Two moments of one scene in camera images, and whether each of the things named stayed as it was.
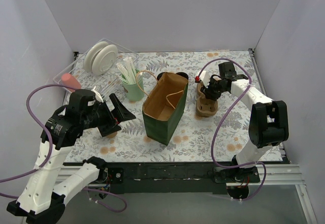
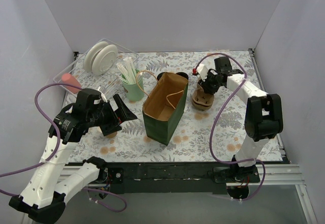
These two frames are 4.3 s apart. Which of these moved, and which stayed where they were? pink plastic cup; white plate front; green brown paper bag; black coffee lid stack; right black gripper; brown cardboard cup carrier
Moved: right black gripper; brown cardboard cup carrier
Stayed: white plate front; pink plastic cup; green brown paper bag; black coffee lid stack
